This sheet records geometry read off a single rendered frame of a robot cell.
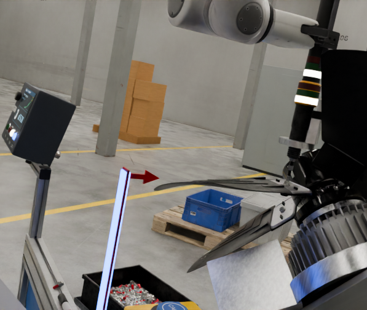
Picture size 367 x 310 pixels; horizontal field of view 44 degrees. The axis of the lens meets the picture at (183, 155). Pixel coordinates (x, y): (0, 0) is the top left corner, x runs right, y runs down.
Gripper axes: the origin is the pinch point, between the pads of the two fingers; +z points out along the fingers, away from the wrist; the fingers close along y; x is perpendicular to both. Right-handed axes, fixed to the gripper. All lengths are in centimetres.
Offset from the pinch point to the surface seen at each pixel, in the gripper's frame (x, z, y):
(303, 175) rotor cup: -26.9, 3.6, -0.2
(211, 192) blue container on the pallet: -118, 185, -305
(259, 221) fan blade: -40.5, 3.5, -10.3
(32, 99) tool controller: -25, -41, -60
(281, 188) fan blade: -28.9, -5.0, 3.8
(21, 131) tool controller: -33, -43, -58
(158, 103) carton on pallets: -69, 329, -774
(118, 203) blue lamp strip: -34.0, -35.7, 0.3
